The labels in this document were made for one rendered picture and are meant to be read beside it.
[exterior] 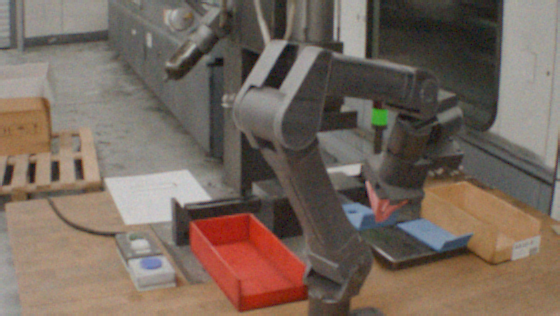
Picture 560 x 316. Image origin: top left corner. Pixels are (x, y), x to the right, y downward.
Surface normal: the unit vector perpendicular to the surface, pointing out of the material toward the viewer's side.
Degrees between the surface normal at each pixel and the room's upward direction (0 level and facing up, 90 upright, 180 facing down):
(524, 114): 90
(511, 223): 90
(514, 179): 90
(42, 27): 90
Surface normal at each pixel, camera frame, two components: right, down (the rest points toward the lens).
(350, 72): 0.70, 0.19
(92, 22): 0.34, 0.29
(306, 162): 0.66, 0.44
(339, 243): 0.51, 0.11
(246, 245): 0.02, -0.95
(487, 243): -0.92, 0.11
